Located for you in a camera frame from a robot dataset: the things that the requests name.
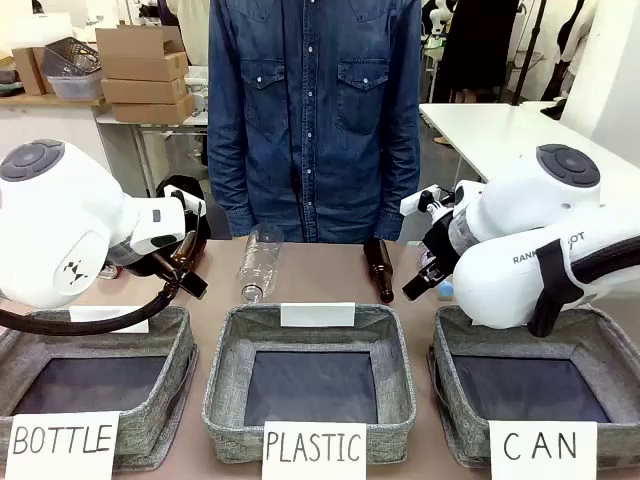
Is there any grey fabric basket for cans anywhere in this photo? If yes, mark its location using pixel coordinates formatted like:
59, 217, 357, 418
427, 304, 640, 470

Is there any small upright cardboard box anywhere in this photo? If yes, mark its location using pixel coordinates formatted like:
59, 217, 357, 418
12, 46, 56, 96

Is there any folded PLASTIC label card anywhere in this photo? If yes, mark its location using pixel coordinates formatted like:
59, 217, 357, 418
279, 302, 357, 329

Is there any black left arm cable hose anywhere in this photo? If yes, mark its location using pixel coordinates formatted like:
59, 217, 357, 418
0, 279, 184, 337

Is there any open cardboard box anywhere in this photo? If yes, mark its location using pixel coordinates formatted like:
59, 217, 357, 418
94, 25, 187, 59

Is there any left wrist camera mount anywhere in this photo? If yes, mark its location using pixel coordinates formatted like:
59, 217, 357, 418
163, 183, 208, 217

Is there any CAN paper sign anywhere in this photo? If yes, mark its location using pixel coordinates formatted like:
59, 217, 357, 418
488, 420, 599, 480

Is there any person's left forearm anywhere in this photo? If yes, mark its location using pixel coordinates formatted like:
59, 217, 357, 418
372, 144, 422, 241

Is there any black mesh basket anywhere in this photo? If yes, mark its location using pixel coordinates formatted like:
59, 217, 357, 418
43, 37, 101, 79

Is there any bystander in white top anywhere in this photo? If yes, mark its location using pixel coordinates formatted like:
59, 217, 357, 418
554, 0, 599, 99

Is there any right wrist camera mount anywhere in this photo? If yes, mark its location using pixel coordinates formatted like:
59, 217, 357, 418
399, 183, 456, 217

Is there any white foam box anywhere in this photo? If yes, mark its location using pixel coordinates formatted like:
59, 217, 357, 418
9, 12, 74, 51

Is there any clear plastic bin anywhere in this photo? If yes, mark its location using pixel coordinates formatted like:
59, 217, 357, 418
47, 69, 106, 100

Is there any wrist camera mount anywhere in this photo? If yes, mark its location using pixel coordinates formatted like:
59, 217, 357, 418
163, 183, 208, 217
399, 183, 456, 217

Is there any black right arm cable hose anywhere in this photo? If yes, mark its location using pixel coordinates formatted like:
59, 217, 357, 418
569, 234, 640, 286

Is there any grey fabric basket for plastic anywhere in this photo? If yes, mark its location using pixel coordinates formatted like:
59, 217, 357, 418
201, 302, 417, 464

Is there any flat cardboard box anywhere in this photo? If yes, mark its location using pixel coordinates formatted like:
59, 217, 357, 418
101, 77, 189, 105
110, 94, 196, 124
99, 52, 190, 82

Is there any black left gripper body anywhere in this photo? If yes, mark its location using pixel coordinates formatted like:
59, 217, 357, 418
144, 247, 187, 287

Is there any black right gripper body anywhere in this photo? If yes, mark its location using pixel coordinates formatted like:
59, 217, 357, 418
422, 212, 462, 274

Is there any person in denim shirt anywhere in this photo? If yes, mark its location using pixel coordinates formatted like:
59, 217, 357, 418
207, 0, 423, 245

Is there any BOTTLE paper sign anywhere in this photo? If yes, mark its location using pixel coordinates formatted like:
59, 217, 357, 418
4, 410, 121, 480

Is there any large clear plastic bottle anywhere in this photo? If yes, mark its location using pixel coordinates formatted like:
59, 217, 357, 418
237, 223, 286, 305

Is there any grey fabric basket for bottles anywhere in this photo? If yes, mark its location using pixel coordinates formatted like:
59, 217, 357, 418
0, 305, 200, 471

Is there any folded BOTTLE label card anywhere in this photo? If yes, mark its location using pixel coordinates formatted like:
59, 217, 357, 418
68, 305, 151, 335

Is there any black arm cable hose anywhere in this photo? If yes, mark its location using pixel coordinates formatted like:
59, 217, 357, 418
569, 234, 640, 286
0, 279, 184, 337

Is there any PLASTIC paper sign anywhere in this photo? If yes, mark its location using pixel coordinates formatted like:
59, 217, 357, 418
261, 420, 367, 480

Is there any brown glass bottle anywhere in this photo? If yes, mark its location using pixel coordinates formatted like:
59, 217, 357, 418
362, 238, 397, 304
167, 228, 210, 274

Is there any person's right forearm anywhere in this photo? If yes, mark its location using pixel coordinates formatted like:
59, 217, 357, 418
208, 144, 257, 239

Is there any wooden shelf board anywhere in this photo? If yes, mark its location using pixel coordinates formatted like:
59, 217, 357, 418
0, 92, 109, 109

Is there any black strap on right arm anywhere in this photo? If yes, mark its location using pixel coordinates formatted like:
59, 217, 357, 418
527, 239, 576, 338

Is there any white table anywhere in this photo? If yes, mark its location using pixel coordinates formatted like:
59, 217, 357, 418
418, 101, 640, 184

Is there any bystander in black clothes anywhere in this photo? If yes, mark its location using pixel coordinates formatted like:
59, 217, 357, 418
432, 0, 521, 105

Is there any black tripod pole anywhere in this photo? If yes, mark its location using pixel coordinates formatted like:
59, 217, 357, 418
510, 0, 549, 106

